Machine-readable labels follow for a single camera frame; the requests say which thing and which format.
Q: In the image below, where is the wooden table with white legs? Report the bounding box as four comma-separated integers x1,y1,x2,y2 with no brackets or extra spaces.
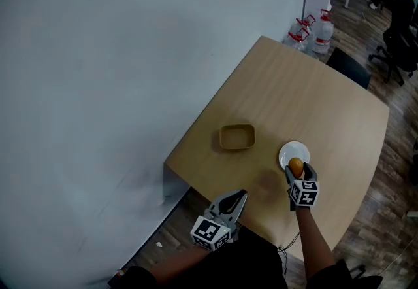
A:
163,35,391,263

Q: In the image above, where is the white round plate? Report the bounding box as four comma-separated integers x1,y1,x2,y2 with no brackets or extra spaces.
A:
278,141,310,173

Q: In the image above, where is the black high-back office chair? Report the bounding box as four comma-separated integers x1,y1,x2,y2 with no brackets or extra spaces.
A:
368,0,418,86

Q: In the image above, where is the black flat panel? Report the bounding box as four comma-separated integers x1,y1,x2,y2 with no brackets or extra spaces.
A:
326,46,373,90

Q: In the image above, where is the clear water jug red cap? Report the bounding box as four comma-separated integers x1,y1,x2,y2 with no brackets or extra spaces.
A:
282,28,310,52
295,14,317,53
312,8,335,54

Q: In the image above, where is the tan rectangular container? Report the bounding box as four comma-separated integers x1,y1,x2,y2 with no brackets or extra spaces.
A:
219,123,256,151

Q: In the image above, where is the person's black clothing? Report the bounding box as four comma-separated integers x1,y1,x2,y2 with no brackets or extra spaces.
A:
108,224,356,289

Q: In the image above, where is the person's right forearm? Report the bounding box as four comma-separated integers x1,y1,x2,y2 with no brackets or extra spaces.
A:
295,207,337,281

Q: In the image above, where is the brown-yellow pear-shaped fruit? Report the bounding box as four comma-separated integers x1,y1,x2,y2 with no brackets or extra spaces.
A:
288,157,304,179

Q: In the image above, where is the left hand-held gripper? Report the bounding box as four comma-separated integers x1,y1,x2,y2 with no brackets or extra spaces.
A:
190,188,248,252

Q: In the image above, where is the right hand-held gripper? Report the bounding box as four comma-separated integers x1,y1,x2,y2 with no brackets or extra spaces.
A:
284,162,320,212

